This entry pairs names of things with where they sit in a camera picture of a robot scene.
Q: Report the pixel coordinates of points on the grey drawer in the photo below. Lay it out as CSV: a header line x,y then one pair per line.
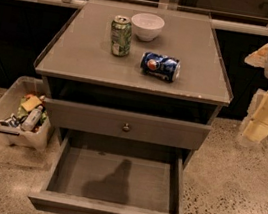
x,y
96,174
126,125

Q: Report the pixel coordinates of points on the grey drawer cabinet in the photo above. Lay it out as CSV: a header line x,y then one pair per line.
x,y
79,67

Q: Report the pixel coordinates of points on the grey top drawer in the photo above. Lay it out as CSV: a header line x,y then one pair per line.
x,y
126,125

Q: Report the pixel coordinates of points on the blue pepsi can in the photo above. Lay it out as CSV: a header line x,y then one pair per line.
x,y
166,68

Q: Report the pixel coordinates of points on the white bowl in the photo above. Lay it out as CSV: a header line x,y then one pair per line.
x,y
147,26

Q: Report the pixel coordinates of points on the green soda can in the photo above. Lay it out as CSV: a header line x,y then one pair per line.
x,y
121,35

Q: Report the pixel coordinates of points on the yellow sponge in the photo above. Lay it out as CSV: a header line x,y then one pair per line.
x,y
32,103

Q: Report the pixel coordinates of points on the clear plastic bottle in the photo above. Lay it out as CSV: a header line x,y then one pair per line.
x,y
32,119

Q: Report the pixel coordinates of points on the clear plastic bin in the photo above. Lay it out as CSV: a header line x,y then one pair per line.
x,y
10,108

